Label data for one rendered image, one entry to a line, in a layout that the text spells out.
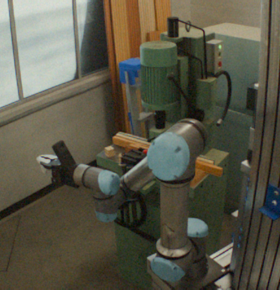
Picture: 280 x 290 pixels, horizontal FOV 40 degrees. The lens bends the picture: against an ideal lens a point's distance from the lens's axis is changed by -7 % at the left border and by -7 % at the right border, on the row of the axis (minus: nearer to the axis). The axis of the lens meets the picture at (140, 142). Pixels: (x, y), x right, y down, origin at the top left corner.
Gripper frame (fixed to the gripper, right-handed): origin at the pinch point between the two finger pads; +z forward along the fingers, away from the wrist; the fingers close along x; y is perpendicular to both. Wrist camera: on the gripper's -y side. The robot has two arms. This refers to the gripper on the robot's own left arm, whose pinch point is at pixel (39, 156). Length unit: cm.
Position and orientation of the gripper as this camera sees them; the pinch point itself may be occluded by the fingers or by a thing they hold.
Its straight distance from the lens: 153.1
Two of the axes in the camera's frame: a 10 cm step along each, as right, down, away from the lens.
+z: -8.4, -1.8, 5.1
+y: 0.5, 9.1, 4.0
